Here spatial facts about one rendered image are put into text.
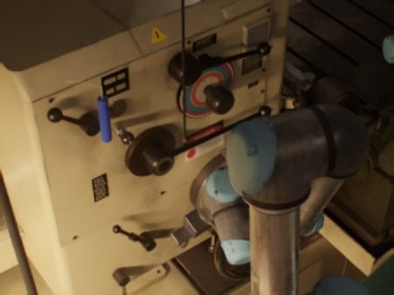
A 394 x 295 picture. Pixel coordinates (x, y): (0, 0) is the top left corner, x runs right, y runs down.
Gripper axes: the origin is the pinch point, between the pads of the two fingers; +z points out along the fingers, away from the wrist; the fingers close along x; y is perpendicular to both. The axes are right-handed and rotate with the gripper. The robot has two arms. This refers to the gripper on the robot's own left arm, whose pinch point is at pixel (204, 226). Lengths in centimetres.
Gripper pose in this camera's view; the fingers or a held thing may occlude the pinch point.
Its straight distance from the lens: 180.8
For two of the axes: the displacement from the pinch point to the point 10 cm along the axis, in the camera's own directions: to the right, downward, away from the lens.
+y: -5.7, -7.8, 2.5
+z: -1.3, 3.9, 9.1
